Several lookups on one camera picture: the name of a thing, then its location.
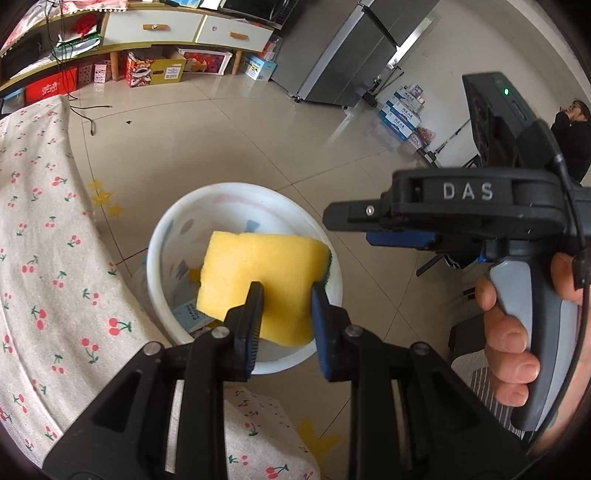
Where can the yellow sponge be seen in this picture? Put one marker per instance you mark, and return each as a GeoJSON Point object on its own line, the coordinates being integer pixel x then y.
{"type": "Point", "coordinates": [258, 258]}

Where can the white cabinet drawer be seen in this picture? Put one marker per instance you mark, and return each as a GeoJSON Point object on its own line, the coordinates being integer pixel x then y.
{"type": "Point", "coordinates": [258, 39]}
{"type": "Point", "coordinates": [129, 27]}

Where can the black appliance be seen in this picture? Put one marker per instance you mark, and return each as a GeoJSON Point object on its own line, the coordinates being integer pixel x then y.
{"type": "Point", "coordinates": [263, 11]}

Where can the pink snack bag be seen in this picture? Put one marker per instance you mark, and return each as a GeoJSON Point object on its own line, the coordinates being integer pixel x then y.
{"type": "Point", "coordinates": [422, 137]}

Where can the stainless steel refrigerator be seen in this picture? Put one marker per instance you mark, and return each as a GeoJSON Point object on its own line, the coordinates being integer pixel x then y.
{"type": "Point", "coordinates": [332, 60]}

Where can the person's right hand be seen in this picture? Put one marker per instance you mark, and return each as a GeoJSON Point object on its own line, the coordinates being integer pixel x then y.
{"type": "Point", "coordinates": [508, 360]}

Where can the grey striped stool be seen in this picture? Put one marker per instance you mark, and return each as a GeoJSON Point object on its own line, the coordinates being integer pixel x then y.
{"type": "Point", "coordinates": [475, 383]}

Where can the red gift box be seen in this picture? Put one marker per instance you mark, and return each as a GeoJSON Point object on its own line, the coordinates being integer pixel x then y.
{"type": "Point", "coordinates": [51, 86]}

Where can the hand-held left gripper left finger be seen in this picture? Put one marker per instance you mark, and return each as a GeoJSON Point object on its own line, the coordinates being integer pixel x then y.
{"type": "Point", "coordinates": [249, 332]}

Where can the lion print cardboard box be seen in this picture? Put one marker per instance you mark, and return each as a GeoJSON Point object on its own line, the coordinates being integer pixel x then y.
{"type": "Point", "coordinates": [147, 69]}

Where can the blue white box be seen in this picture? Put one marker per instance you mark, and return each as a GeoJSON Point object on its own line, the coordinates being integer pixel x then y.
{"type": "Point", "coordinates": [258, 68]}

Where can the black tripod stand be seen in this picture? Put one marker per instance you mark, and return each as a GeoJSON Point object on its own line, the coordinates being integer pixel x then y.
{"type": "Point", "coordinates": [431, 154]}

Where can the pink cloth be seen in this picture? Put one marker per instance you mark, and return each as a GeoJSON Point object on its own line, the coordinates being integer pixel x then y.
{"type": "Point", "coordinates": [87, 5]}

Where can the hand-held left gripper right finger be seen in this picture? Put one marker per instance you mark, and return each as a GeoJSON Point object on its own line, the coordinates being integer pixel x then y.
{"type": "Point", "coordinates": [323, 341]}

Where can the blue packet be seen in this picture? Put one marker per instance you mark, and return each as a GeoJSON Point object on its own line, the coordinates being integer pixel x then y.
{"type": "Point", "coordinates": [191, 316]}

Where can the stack of blue white cartons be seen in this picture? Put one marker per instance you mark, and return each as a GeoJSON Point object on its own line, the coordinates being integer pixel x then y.
{"type": "Point", "coordinates": [401, 113]}

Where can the wooden cabinet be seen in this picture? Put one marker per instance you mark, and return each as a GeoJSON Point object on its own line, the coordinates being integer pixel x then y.
{"type": "Point", "coordinates": [138, 46]}

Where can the yellow star floor sticker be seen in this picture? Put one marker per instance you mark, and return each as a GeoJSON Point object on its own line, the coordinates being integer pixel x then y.
{"type": "Point", "coordinates": [318, 441]}
{"type": "Point", "coordinates": [115, 211]}

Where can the cherry print tablecloth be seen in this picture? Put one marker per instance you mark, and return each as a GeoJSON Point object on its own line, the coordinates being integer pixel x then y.
{"type": "Point", "coordinates": [46, 230]}

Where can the pink patterned box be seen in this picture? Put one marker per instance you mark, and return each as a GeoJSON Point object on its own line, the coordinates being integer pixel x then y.
{"type": "Point", "coordinates": [94, 74]}

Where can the white plastic basin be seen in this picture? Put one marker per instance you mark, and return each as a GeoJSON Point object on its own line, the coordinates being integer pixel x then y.
{"type": "Point", "coordinates": [184, 240]}

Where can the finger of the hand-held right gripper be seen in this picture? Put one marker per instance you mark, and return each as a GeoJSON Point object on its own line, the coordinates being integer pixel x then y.
{"type": "Point", "coordinates": [355, 214]}
{"type": "Point", "coordinates": [401, 240]}

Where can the green white plastic bag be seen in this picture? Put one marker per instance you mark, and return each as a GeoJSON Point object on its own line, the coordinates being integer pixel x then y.
{"type": "Point", "coordinates": [76, 45]}

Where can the person's right forearm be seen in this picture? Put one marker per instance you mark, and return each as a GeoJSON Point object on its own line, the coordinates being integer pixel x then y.
{"type": "Point", "coordinates": [551, 434]}

